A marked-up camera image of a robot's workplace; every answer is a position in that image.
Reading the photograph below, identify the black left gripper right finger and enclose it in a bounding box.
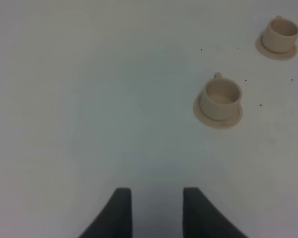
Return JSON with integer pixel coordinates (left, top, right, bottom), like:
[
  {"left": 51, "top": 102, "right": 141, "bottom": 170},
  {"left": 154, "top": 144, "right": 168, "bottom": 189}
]
[{"left": 183, "top": 187, "right": 246, "bottom": 238}]

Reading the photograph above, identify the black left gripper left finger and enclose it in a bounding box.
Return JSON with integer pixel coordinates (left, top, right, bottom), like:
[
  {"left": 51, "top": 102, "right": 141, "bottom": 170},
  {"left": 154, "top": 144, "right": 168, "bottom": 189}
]
[{"left": 80, "top": 188, "right": 133, "bottom": 238}]

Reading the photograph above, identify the beige saucer near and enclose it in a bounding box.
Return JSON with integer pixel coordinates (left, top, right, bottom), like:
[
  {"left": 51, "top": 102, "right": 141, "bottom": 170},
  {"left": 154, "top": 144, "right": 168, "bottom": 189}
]
[{"left": 193, "top": 95, "right": 243, "bottom": 129}]

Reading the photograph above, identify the beige saucer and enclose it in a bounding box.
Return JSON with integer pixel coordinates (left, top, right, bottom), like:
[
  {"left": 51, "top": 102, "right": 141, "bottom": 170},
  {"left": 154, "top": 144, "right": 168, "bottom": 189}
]
[
  {"left": 255, "top": 36, "right": 298, "bottom": 60},
  {"left": 193, "top": 95, "right": 243, "bottom": 129}
]

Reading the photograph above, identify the beige teacup near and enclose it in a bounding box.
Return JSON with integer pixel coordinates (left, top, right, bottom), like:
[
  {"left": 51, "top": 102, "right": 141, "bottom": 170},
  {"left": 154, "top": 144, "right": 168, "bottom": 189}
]
[{"left": 200, "top": 72, "right": 242, "bottom": 121}]

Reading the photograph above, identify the beige teacup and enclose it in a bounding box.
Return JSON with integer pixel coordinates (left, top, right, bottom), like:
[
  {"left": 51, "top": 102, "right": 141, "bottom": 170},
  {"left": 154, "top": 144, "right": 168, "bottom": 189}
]
[
  {"left": 200, "top": 72, "right": 242, "bottom": 121},
  {"left": 261, "top": 16, "right": 298, "bottom": 54}
]

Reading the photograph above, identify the beige saucer far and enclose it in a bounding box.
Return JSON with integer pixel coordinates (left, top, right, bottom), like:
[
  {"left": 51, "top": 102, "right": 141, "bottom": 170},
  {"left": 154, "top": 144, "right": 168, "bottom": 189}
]
[{"left": 255, "top": 36, "right": 298, "bottom": 60}]

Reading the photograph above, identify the beige teacup far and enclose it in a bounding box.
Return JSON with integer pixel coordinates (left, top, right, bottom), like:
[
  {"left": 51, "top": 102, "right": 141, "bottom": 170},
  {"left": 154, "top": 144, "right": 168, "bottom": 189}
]
[{"left": 261, "top": 16, "right": 298, "bottom": 54}]

